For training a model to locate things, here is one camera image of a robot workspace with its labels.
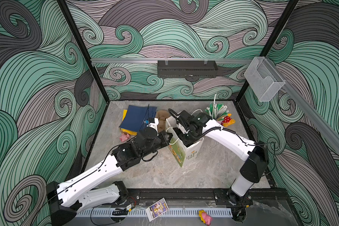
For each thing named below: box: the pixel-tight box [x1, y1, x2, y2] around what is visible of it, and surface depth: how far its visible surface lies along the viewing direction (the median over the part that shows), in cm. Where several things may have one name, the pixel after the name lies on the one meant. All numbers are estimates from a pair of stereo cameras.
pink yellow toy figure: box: [198, 209, 213, 226], surface depth 66 cm
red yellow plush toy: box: [220, 113, 236, 128], surface depth 102 cm
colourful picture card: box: [145, 197, 170, 222], surface depth 70 cm
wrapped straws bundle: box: [204, 93, 229, 122], surface depth 92 cm
